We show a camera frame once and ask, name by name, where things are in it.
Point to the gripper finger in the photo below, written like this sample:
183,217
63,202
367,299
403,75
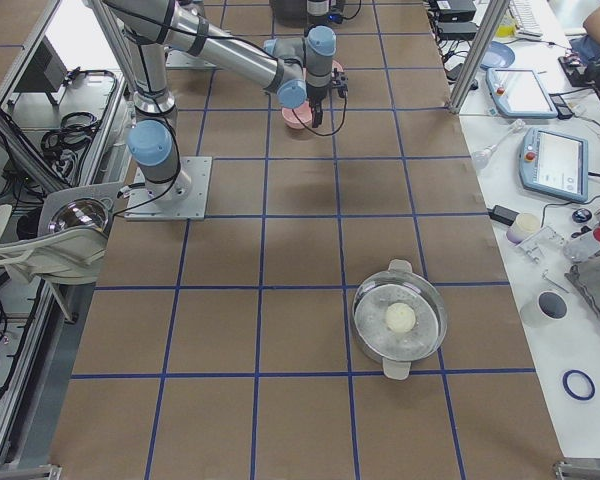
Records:
318,114
311,114

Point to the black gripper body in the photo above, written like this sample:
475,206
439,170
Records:
316,97

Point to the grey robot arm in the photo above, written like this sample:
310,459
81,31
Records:
297,70
315,12

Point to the pink bowl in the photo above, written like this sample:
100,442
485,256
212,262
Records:
297,118

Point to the pink plate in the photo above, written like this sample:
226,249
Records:
336,66

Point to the blue plate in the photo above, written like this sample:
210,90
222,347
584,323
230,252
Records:
498,55

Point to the far teach pendant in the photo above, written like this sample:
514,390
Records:
518,93

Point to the teach pendant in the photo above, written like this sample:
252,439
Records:
518,93
554,164

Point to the black power adapter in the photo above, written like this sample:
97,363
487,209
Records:
502,215

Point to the steel steamer pot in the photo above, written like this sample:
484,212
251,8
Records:
397,352

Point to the white steamed bun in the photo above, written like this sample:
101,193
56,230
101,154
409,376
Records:
400,318

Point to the near teach pendant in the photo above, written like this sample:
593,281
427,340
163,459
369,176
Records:
554,164

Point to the white paper cup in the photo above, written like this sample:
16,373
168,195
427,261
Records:
545,308

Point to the aluminium frame post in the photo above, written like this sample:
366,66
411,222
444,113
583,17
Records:
487,28

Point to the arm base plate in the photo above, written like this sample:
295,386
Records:
187,199

